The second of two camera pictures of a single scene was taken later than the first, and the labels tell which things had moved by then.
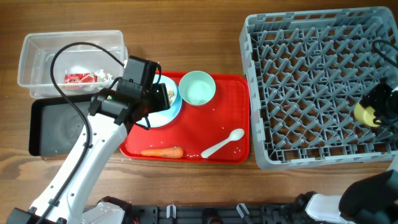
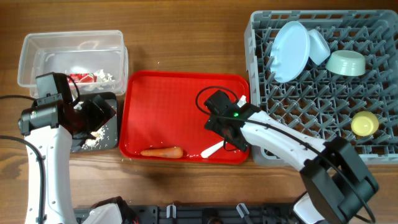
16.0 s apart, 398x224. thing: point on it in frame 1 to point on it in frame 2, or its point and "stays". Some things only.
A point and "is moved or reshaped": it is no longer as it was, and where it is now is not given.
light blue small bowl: [170, 86] to [319, 48]
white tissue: [107, 77] stays
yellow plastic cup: [365, 115] is moved or reshaped
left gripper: [161, 97] to [90, 116]
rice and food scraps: [170, 94] is moved or reshaped
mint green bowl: [197, 88] to [346, 63]
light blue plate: [161, 117] to [290, 49]
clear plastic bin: [80, 70] stays
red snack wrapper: [80, 78] stays
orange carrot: [167, 152] stays
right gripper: [377, 104] to [224, 129]
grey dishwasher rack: [305, 72] stays
